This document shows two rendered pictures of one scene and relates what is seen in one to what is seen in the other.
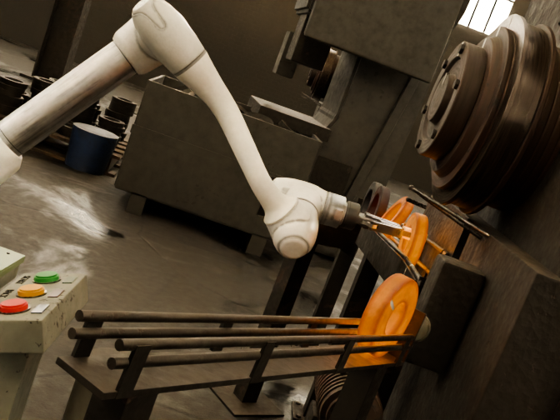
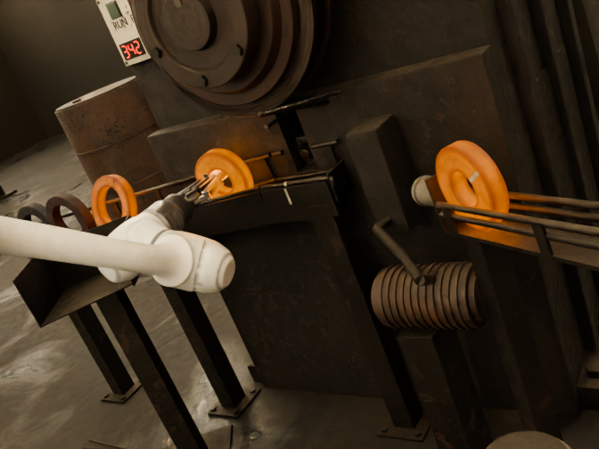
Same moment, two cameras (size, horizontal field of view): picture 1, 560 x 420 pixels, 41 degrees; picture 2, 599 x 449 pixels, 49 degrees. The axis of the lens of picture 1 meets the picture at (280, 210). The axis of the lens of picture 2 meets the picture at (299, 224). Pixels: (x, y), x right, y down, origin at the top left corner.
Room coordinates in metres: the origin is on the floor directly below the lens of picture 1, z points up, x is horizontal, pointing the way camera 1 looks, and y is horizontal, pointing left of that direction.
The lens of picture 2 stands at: (0.80, 0.70, 1.13)
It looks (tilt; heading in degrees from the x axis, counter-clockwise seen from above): 20 degrees down; 314
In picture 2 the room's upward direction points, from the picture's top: 22 degrees counter-clockwise
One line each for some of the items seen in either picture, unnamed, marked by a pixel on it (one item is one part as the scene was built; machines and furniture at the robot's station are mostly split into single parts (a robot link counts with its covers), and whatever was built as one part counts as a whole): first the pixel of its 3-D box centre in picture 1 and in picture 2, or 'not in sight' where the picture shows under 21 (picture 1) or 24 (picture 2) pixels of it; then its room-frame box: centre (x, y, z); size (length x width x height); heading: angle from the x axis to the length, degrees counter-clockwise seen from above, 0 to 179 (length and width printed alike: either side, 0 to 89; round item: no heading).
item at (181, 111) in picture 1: (217, 159); not in sight; (4.51, 0.46, 0.39); 1.03 x 0.83 x 0.79; 97
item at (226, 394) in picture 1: (277, 298); (136, 361); (2.31, -0.09, 0.36); 0.26 x 0.20 x 0.72; 38
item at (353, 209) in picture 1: (358, 218); (182, 205); (1.99, -0.21, 0.75); 0.09 x 0.08 x 0.07; 94
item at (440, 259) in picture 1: (442, 313); (387, 175); (1.57, -0.41, 0.68); 0.11 x 0.08 x 0.24; 93
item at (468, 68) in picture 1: (447, 101); (194, 18); (1.80, -0.28, 1.11); 0.28 x 0.06 x 0.28; 3
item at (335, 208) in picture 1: (333, 210); (162, 222); (1.99, -0.14, 0.74); 0.09 x 0.06 x 0.09; 4
